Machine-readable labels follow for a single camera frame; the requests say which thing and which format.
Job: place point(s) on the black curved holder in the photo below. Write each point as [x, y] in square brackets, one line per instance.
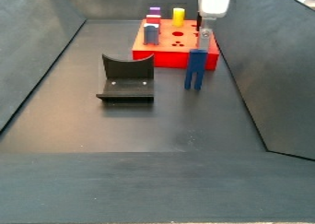
[128, 79]

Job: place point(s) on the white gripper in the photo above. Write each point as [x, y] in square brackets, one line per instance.
[210, 9]

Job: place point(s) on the purple rectangular peg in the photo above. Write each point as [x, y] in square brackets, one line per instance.
[155, 10]

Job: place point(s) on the yellow cylinder peg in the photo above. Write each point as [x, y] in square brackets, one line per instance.
[178, 16]

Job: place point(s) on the red rectangular peg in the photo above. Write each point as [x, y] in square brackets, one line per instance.
[153, 19]

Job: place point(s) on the blue two-pronged square-circle object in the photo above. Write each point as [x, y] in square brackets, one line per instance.
[195, 68]

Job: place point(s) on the red fixture block with holes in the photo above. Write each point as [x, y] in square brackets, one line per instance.
[175, 43]

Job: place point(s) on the light blue notched peg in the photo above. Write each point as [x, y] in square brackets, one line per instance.
[151, 34]

